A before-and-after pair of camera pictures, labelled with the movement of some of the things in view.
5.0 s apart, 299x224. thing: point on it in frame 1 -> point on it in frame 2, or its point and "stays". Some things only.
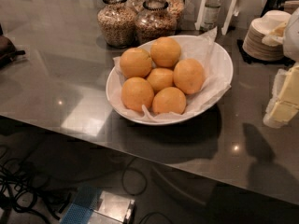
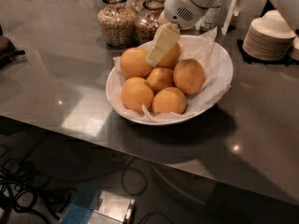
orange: [165, 52] stays
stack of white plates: [253, 46] stays
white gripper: [292, 36] -> [179, 10]
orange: [135, 63] stays
